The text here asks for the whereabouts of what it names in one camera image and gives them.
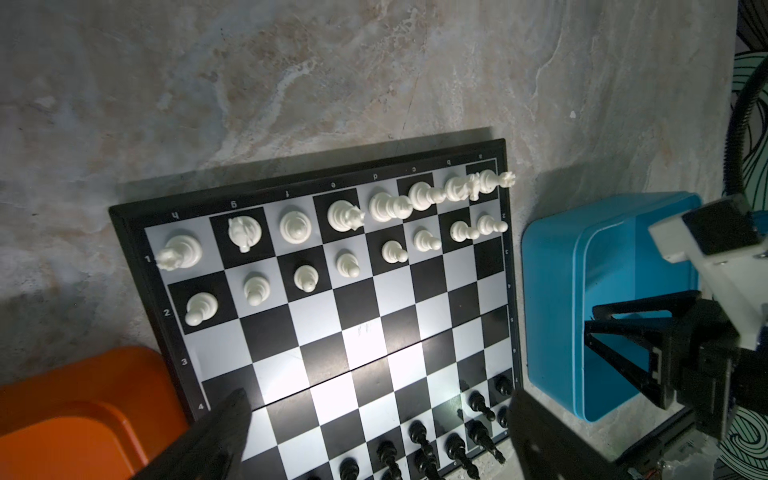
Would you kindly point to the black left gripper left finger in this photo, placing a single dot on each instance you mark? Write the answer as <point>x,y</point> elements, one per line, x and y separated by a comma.
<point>212,448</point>

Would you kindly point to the blue plastic tray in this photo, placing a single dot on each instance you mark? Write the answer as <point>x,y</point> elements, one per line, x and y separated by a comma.
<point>592,255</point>

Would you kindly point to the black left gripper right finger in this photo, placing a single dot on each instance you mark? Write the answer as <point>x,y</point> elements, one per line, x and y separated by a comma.
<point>548,449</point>

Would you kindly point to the orange plastic tray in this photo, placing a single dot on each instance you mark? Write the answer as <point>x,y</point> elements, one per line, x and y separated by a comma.
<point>105,417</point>

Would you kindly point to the black chess pawn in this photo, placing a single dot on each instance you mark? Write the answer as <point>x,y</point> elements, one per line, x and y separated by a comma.
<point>349,469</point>
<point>503,385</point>
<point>387,454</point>
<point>418,434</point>
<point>476,402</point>

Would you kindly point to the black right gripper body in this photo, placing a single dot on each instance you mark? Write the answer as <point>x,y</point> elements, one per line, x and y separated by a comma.
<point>706,366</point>

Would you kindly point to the white chess knight piece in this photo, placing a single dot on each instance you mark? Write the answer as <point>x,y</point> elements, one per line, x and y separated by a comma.
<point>460,188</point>
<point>245,232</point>

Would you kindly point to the white chess pawn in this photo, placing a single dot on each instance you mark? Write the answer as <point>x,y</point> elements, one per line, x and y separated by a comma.
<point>348,265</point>
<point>306,278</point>
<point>393,252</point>
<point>460,231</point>
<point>424,241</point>
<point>200,307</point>
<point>488,225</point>
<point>257,290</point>

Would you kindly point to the white chess bishop piece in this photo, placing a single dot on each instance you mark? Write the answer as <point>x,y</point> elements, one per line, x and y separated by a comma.
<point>422,196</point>
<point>295,227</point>

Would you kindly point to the black white chess board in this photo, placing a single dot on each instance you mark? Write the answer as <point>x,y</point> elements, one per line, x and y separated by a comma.
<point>333,373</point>

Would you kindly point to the white chess king piece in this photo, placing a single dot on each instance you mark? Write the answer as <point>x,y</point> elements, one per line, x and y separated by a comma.
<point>343,216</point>

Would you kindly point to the white chess rook piece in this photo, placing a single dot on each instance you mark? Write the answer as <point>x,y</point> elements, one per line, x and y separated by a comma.
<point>180,252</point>
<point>489,181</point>

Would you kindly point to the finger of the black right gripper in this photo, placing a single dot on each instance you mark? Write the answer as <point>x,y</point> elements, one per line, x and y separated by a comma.
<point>655,391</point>
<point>676,304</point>

